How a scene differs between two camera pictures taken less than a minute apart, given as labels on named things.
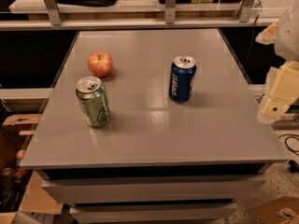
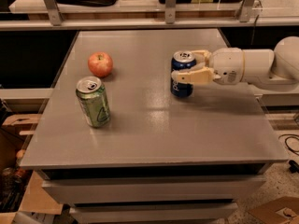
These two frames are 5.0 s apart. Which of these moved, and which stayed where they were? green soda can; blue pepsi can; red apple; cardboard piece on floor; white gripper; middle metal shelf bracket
Moved: white gripper; blue pepsi can
Stayed: cardboard piece on floor; green soda can; middle metal shelf bracket; red apple
